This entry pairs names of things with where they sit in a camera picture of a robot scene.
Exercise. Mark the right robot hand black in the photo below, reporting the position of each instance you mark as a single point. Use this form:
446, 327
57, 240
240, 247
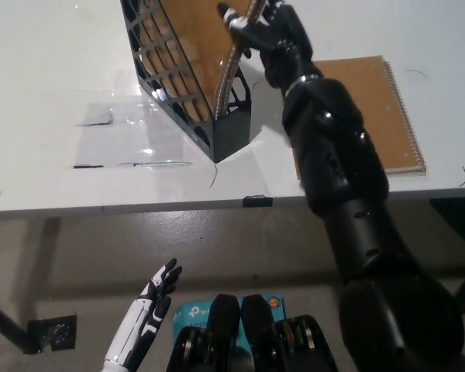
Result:
283, 42

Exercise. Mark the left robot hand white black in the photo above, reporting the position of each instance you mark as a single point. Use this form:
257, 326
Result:
139, 321

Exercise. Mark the brown spiral notebook plastic-taped cover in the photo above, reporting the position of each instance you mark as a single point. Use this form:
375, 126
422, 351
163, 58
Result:
201, 46

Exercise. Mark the black lattice book holder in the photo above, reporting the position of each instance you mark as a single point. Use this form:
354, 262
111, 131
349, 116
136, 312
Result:
232, 135

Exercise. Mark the teal tp-link box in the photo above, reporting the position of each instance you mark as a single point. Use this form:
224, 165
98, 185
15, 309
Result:
190, 312

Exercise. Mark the brown spiral notebook plain cover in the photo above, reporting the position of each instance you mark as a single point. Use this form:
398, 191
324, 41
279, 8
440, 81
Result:
387, 116

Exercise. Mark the black tape on table edge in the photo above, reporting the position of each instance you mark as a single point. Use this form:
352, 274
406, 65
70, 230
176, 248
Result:
258, 201

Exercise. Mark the clear plastic sheet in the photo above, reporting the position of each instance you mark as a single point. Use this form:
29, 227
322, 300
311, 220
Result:
112, 143

